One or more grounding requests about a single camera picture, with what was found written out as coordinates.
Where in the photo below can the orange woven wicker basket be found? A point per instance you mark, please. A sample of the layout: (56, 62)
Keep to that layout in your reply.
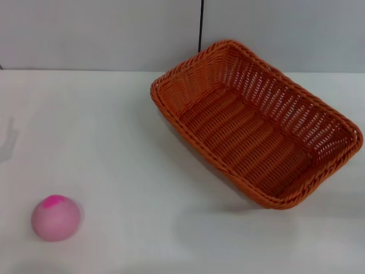
(245, 134)

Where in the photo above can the pink ball with magenta patch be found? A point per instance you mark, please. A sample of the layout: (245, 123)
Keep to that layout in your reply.
(57, 221)

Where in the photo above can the black vertical wall strip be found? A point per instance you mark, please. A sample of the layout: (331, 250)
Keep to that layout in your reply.
(201, 25)

